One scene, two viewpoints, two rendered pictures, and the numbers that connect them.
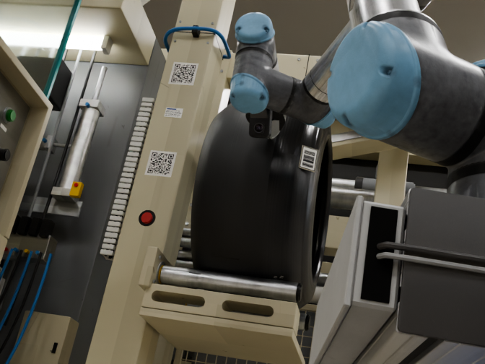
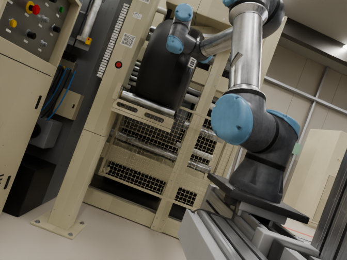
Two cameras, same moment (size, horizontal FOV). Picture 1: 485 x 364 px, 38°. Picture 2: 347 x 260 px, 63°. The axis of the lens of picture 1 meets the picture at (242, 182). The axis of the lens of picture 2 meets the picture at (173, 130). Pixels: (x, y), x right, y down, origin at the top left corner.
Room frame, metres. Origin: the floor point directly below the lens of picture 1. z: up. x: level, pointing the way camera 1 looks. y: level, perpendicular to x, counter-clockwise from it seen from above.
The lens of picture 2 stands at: (-0.02, 0.17, 0.80)
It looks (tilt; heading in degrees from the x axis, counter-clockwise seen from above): 0 degrees down; 347
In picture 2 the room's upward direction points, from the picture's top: 21 degrees clockwise
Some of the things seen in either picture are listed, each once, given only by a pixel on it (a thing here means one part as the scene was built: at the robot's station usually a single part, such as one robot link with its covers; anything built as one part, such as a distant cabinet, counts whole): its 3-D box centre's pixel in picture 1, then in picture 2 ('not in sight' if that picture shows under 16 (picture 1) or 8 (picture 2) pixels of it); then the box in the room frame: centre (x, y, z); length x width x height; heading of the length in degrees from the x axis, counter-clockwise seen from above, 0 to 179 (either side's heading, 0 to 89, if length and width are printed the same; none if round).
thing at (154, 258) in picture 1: (169, 289); (123, 95); (1.80, 0.13, 0.90); 0.40 x 0.03 x 0.10; 167
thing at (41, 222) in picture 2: not in sight; (61, 222); (1.80, 0.21, 0.01); 0.27 x 0.27 x 0.02; 77
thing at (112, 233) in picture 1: (132, 175); (114, 42); (1.79, 0.30, 1.19); 0.05 x 0.04 x 0.48; 167
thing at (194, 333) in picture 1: (228, 339); (143, 120); (1.76, -0.04, 0.80); 0.37 x 0.36 x 0.02; 167
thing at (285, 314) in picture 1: (221, 309); (143, 113); (1.63, -0.01, 0.83); 0.36 x 0.09 x 0.06; 77
